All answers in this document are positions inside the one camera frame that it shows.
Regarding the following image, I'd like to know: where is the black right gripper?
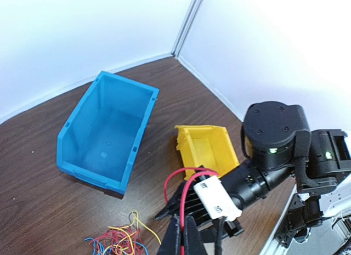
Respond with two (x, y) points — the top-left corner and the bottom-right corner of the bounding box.
(154, 166), (244, 255)

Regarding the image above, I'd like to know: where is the red cable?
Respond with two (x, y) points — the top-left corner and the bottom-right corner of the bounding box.
(163, 168), (220, 255)

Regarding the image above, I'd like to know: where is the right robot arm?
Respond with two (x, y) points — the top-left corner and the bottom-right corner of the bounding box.
(156, 101), (350, 254)

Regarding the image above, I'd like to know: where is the yellow plastic bin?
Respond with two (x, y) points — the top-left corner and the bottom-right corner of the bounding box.
(175, 125), (240, 180)

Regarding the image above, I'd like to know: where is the blue plastic bin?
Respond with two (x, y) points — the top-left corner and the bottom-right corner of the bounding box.
(56, 71), (159, 195)

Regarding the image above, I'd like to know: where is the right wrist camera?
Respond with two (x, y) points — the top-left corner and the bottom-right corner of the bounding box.
(193, 176), (242, 222)

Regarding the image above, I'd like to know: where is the tangled coloured cable pile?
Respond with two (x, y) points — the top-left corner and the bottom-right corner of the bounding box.
(83, 209), (162, 255)

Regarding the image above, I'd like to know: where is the right aluminium frame post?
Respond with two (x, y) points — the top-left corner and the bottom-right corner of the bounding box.
(171, 0), (204, 59)

